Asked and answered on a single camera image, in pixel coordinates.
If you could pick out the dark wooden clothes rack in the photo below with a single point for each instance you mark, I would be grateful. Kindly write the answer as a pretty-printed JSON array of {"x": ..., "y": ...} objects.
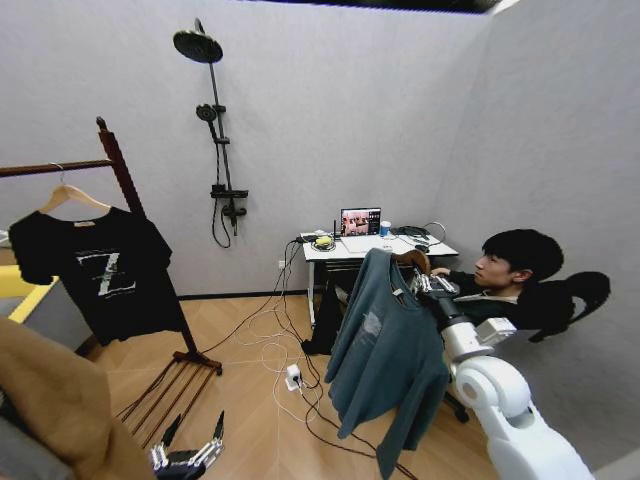
[{"x": 120, "y": 165}]

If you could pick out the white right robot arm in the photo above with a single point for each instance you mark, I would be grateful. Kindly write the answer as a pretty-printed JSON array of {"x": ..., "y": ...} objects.
[{"x": 500, "y": 395}]

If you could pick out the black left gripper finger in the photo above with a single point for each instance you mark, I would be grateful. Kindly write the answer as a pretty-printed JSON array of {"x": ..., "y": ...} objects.
[
  {"x": 169, "y": 434},
  {"x": 217, "y": 433}
]

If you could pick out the black Z-print T-shirt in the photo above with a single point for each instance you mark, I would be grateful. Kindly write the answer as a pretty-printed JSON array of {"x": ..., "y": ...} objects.
[{"x": 125, "y": 310}]

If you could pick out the yellow object on dish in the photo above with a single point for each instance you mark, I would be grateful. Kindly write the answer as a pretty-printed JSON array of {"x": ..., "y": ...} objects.
[{"x": 323, "y": 243}]

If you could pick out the black hand shower head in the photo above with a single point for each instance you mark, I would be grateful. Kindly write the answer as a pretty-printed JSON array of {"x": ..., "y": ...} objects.
[{"x": 205, "y": 112}]

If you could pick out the black antenna device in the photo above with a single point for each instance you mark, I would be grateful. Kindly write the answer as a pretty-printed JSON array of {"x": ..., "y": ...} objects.
[{"x": 336, "y": 231}]

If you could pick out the white desk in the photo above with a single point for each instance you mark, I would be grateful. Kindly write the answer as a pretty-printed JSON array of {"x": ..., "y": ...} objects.
[{"x": 325, "y": 256}]

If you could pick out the light wooden clothes hanger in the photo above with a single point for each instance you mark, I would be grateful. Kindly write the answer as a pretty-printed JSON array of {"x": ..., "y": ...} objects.
[{"x": 75, "y": 194}]

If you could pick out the tan brown garment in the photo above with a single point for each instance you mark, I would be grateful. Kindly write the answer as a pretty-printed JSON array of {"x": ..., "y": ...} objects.
[{"x": 50, "y": 390}]

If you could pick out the grey sofa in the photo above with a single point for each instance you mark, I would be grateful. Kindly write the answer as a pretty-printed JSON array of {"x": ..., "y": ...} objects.
[{"x": 20, "y": 460}]

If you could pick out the dark wooden clothes hanger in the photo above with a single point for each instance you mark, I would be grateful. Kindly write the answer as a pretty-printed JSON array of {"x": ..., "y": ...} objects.
[{"x": 418, "y": 257}]

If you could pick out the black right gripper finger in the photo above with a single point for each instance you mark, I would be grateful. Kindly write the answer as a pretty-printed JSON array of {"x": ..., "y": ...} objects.
[
  {"x": 444, "y": 285},
  {"x": 422, "y": 285}
]

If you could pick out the white power strip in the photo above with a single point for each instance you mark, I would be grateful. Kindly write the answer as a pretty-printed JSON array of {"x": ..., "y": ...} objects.
[{"x": 293, "y": 376}]

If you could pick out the teal long-sleeve garment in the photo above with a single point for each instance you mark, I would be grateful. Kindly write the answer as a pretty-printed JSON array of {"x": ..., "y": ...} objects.
[{"x": 385, "y": 340}]

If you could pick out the person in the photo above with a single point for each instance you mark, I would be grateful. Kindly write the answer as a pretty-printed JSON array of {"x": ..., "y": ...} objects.
[{"x": 505, "y": 265}]

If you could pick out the black office chair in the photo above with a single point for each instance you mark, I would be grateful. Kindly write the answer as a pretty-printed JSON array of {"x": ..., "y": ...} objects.
[{"x": 575, "y": 300}]

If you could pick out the black shower column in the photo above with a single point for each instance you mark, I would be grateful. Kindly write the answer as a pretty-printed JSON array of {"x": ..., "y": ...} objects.
[{"x": 198, "y": 44}]

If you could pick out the silver laptop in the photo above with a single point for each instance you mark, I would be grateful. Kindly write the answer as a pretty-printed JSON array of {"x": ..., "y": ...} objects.
[{"x": 360, "y": 223}]

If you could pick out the blue cup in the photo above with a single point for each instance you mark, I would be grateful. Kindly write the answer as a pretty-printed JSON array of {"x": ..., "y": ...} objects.
[{"x": 385, "y": 229}]

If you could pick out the yellow and grey bench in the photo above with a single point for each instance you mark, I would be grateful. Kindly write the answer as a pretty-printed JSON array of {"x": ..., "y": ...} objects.
[{"x": 55, "y": 310}]

